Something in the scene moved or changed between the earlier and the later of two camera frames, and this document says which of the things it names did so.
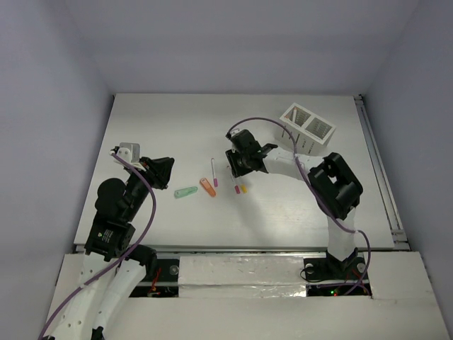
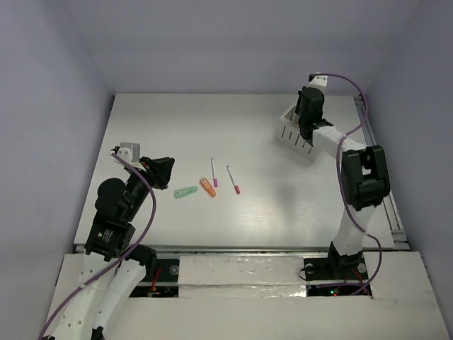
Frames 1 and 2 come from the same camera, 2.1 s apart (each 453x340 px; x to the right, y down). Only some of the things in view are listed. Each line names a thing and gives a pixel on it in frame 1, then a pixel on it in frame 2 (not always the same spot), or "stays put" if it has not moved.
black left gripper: [153, 171] stays put
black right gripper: [238, 171] -> [299, 105]
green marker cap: [182, 193] stays put
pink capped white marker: [236, 188] stays put
